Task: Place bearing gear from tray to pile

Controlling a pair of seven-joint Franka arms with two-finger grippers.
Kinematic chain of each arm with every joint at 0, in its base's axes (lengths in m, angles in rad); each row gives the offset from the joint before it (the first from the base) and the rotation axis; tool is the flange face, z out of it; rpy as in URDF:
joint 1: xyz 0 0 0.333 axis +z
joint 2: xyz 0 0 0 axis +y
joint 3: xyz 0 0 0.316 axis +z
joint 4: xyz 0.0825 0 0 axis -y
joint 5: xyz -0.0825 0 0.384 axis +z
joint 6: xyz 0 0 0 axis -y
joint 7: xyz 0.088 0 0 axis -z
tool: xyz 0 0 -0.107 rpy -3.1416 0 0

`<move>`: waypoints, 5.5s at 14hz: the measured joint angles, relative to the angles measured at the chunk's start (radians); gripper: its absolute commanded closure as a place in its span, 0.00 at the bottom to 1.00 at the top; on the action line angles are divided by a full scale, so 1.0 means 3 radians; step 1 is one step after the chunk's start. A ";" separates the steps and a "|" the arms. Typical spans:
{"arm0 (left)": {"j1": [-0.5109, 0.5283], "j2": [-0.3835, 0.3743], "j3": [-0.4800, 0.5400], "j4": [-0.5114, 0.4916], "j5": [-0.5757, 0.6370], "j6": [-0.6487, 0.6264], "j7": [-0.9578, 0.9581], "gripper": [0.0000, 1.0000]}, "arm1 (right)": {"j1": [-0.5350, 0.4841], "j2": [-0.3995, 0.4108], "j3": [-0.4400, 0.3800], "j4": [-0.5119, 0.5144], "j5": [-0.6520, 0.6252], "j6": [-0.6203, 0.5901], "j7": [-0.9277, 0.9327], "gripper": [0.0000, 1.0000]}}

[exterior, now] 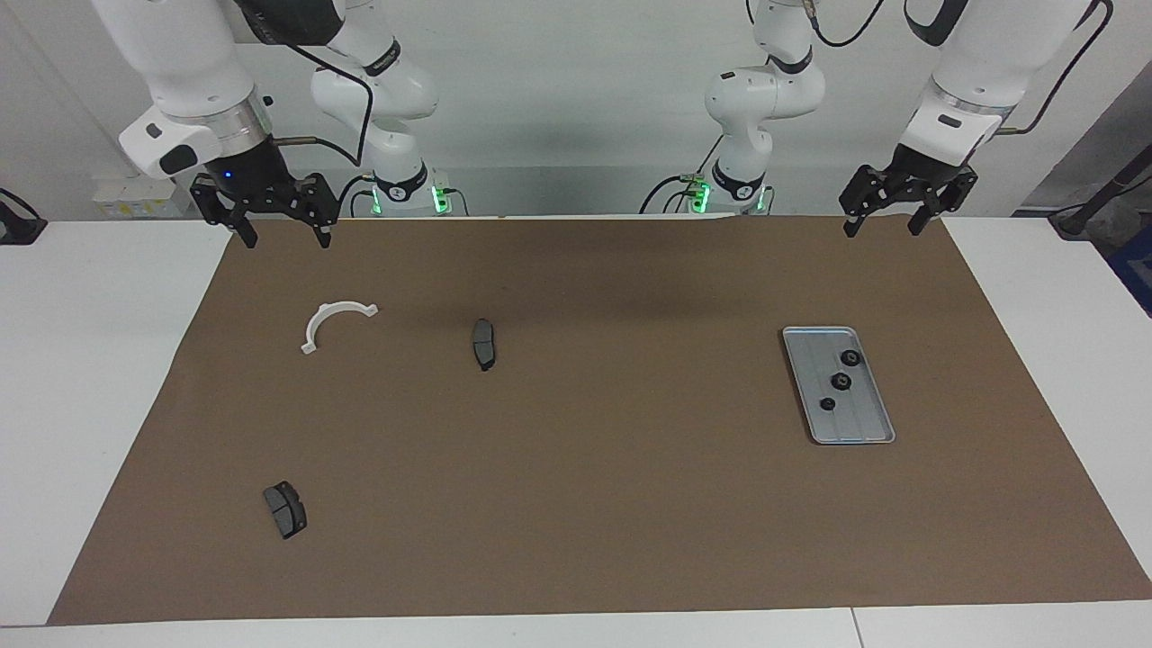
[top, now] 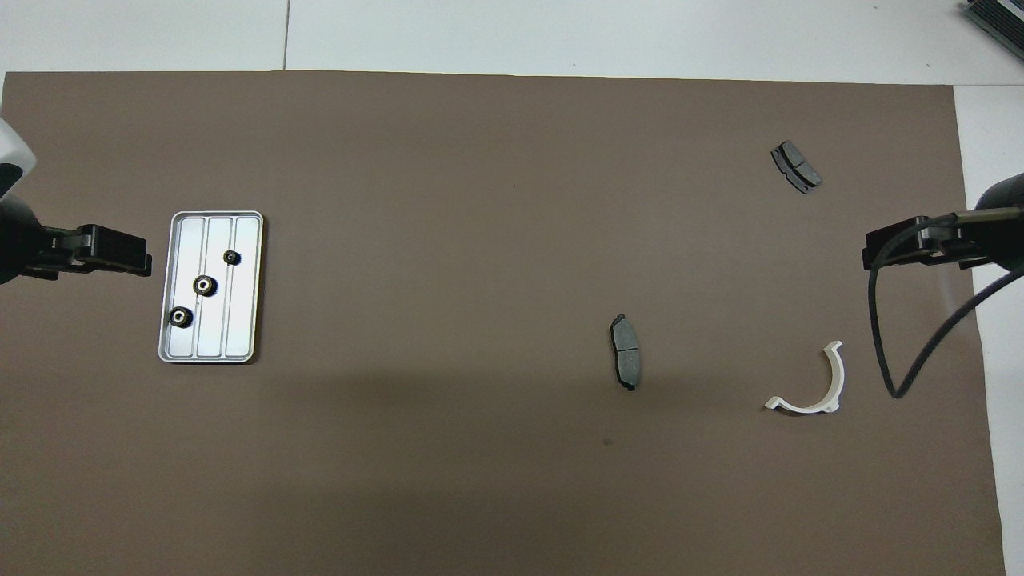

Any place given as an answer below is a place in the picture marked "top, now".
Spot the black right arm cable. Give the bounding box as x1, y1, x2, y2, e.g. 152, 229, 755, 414
869, 210, 1024, 399

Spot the white curved plastic bracket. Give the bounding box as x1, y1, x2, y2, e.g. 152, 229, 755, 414
765, 340, 846, 415

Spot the short grey brake pad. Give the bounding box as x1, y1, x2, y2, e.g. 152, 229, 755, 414
770, 140, 823, 195

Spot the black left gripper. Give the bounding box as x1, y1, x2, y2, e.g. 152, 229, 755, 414
0, 196, 153, 286

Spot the silver metal tray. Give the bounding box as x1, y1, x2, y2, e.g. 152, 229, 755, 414
158, 210, 266, 365

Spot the brown paper mat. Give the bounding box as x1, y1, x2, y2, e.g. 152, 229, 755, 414
0, 70, 1007, 576

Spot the long grey brake pad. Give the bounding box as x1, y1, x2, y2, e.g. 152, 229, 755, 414
610, 314, 643, 392

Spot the grey ribbed device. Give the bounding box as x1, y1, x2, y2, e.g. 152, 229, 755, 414
960, 0, 1024, 41

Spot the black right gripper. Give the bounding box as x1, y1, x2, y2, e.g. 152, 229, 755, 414
862, 172, 1024, 270

